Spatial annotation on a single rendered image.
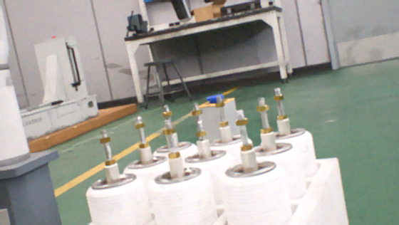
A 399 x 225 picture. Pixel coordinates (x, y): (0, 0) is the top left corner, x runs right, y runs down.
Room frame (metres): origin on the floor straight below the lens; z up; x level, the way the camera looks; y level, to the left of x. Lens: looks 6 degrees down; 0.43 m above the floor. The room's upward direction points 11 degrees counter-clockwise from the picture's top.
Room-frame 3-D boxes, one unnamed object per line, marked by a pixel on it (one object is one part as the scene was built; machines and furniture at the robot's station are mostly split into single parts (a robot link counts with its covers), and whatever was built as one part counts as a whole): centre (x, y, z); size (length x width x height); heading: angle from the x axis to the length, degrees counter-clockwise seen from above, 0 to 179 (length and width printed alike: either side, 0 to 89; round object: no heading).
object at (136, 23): (5.32, 0.47, 0.87); 0.41 x 0.17 x 0.25; 163
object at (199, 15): (5.52, -0.31, 0.87); 0.40 x 0.30 x 0.23; 59
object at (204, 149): (0.87, 0.00, 0.26); 0.02 x 0.02 x 0.03
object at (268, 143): (0.83, -0.10, 0.26); 0.02 x 0.02 x 0.03
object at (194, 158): (0.87, 0.00, 0.25); 0.08 x 0.08 x 0.01
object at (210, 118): (1.17, -0.04, 0.16); 0.07 x 0.07 x 0.31; 67
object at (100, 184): (0.81, 0.16, 0.25); 0.08 x 0.08 x 0.01
